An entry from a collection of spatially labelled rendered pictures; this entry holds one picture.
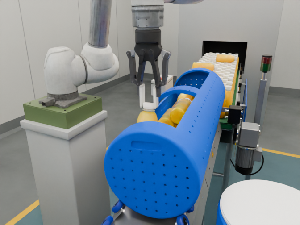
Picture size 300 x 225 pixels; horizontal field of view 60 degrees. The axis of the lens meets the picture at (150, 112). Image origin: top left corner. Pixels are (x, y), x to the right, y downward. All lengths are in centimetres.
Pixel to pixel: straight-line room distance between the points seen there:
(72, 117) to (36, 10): 304
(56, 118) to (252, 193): 92
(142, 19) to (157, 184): 45
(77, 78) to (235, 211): 95
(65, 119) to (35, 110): 20
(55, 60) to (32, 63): 281
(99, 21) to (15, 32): 270
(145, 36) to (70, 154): 78
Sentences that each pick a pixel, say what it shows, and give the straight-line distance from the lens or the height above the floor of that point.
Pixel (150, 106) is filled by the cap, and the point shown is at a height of 125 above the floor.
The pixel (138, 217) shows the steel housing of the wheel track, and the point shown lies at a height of 93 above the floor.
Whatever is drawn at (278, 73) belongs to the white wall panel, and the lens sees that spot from 565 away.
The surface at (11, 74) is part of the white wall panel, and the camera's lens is 392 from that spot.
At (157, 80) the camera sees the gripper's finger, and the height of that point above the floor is 133.
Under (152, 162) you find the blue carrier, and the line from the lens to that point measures 71.
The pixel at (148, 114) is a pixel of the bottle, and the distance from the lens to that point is 80.
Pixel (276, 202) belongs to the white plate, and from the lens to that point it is 82.
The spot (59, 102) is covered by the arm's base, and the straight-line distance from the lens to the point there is 136.
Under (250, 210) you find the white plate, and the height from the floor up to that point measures 104.
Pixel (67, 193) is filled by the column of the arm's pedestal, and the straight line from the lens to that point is 150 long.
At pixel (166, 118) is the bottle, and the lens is 103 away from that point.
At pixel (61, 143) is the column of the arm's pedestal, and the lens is 134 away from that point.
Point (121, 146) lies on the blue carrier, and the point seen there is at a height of 118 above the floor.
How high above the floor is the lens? 152
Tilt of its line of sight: 21 degrees down
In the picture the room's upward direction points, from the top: straight up
